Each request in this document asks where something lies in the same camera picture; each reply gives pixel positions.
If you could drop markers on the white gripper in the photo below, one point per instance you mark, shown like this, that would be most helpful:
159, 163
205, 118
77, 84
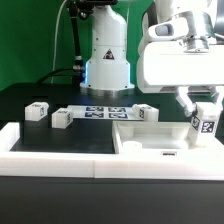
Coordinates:
163, 66

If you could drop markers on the white square table top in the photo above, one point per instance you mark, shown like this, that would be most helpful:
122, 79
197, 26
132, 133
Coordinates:
138, 138

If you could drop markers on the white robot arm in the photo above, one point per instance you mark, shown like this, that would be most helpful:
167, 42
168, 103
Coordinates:
108, 70

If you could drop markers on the white U-shaped obstacle fence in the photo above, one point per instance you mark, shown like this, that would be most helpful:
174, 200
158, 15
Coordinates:
188, 166

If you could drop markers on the white sheet with AprilTags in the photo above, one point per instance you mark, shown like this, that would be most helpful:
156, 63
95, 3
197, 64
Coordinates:
102, 112

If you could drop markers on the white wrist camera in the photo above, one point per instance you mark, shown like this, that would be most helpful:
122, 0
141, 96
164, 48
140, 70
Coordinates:
171, 30

